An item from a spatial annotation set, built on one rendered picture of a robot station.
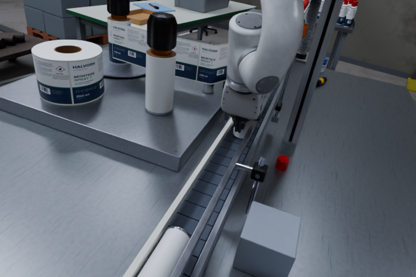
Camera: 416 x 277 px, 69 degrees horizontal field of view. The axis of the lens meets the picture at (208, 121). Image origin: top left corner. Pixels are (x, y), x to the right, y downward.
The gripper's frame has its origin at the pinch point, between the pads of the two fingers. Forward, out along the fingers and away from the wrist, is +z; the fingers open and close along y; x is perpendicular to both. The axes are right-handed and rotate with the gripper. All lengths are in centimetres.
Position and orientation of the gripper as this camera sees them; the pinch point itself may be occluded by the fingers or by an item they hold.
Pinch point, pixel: (239, 123)
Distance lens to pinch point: 83.7
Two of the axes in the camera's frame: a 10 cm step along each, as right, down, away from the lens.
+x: -3.7, 7.1, -6.0
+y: -9.3, -2.8, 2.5
